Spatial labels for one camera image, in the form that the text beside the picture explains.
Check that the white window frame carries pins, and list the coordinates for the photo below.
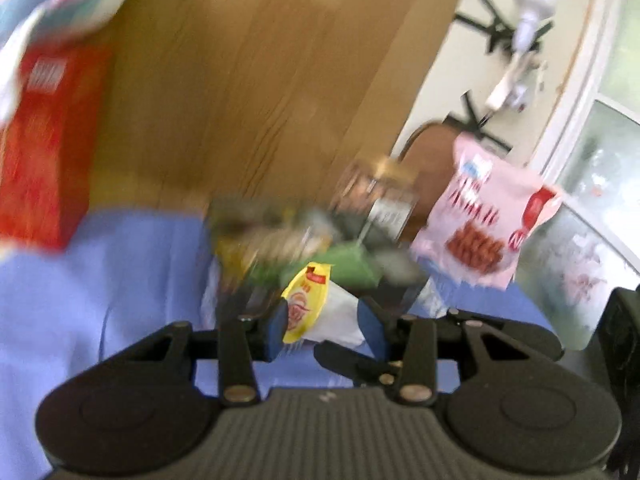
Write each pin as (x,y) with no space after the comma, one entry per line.
(590,85)

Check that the yellow and white snack packet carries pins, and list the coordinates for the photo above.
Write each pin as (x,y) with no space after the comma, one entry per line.
(312,305)

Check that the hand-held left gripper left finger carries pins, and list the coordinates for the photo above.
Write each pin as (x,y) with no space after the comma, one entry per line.
(278,332)

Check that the blue bedsheet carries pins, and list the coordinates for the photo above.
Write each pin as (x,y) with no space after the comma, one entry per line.
(125,285)

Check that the pink snack bag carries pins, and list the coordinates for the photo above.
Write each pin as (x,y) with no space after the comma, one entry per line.
(480,220)

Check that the brown wooden chair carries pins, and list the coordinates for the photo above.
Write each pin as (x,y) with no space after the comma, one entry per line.
(425,170)

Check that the dark green snack packet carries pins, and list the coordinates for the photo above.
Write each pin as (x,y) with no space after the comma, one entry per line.
(350,265)

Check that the clear jar of nuts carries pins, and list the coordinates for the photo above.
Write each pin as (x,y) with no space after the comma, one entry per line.
(380,200)

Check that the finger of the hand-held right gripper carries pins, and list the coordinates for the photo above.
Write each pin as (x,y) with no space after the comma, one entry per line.
(350,360)

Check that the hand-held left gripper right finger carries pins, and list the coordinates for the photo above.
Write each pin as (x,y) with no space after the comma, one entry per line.
(372,330)

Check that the black tape strip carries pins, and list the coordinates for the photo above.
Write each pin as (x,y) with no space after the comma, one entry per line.
(492,25)
(475,120)

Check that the white lamp socket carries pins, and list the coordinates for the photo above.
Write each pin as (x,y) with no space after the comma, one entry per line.
(512,82)

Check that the red cardboard box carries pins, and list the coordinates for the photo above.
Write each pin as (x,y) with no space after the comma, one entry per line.
(45,150)

